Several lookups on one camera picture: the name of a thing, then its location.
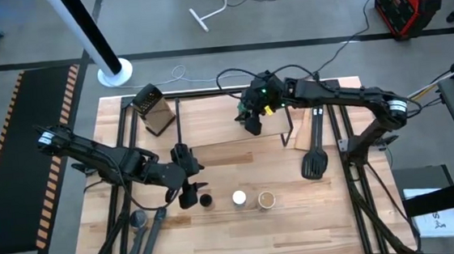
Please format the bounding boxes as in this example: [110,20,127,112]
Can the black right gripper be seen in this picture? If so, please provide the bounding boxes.
[230,70,290,139]

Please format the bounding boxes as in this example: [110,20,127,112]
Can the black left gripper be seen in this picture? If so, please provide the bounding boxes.
[156,141,211,213]

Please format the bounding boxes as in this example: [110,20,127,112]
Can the spice jar black lid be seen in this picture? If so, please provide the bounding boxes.
[198,193,214,209]

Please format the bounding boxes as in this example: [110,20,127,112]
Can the spice jar white lid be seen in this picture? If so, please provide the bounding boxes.
[231,189,248,207]

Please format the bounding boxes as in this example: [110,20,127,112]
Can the spice jar tan lid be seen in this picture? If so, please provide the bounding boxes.
[257,190,278,211]

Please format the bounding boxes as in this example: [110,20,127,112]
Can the grey scoop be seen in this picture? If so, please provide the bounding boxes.
[121,209,152,254]

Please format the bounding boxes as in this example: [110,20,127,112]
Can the dark grey utensil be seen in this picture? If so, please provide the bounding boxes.
[137,205,172,254]

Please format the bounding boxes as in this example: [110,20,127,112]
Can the metal box grater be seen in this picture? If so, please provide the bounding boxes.
[130,81,178,139]

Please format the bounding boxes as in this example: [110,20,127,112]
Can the black slotted spatula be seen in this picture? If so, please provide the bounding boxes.
[296,107,330,181]

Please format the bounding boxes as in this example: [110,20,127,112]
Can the white T-shaped stand foot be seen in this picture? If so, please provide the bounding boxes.
[187,0,231,35]

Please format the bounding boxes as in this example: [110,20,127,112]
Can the black white pole round base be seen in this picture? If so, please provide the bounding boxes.
[45,0,135,93]

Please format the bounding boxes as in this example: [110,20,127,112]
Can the black mat orange stripes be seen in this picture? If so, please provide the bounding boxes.
[0,64,95,254]

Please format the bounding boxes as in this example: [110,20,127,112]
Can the grey box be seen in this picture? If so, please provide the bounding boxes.
[391,163,454,196]

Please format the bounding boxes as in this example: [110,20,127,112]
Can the red black equipment case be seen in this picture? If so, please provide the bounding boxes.
[374,0,446,43]

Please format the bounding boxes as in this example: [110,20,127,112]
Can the black bar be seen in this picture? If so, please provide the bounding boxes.
[401,177,454,218]

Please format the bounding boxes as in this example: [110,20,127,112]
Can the white paper sheet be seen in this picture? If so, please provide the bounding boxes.
[402,184,454,243]

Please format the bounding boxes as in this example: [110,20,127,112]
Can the wooden shelf black metal frame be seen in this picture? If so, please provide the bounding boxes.
[173,87,296,163]

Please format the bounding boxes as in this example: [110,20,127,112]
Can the black aluminium rig frame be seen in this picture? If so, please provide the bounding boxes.
[57,73,421,254]

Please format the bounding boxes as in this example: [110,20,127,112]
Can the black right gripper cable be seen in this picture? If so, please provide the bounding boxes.
[214,61,323,103]

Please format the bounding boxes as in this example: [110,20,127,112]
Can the grey floor cable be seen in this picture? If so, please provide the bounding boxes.
[117,59,248,91]

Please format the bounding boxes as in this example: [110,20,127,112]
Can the black floor cable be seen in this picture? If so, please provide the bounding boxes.
[306,0,390,77]

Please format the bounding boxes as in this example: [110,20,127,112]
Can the white yellow cable bundle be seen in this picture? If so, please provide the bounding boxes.
[402,59,454,108]

